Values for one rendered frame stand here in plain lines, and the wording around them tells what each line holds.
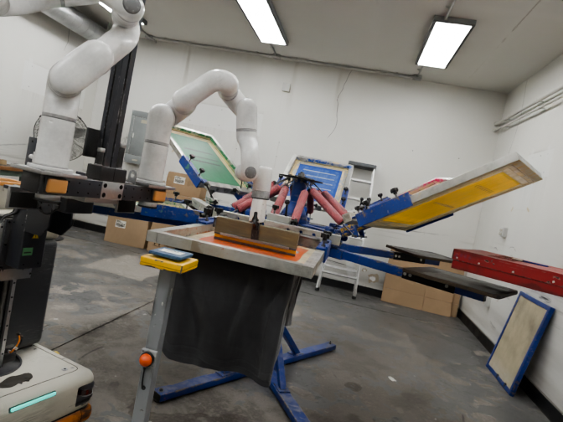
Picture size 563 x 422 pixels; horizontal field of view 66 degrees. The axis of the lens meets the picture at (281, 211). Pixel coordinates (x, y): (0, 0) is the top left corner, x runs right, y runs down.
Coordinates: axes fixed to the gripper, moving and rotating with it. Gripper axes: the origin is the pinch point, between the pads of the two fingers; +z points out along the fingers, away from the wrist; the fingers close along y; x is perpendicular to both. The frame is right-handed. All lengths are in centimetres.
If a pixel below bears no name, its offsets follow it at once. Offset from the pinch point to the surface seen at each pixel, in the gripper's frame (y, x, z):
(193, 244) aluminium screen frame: 38.7, -12.5, 1.7
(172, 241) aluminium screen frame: 38.7, -20.3, 2.0
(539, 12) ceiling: -204, 164, -185
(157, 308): 58, -15, 19
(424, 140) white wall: -435, 121, -108
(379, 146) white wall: -435, 64, -94
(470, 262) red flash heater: -26, 93, 2
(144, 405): 58, -15, 49
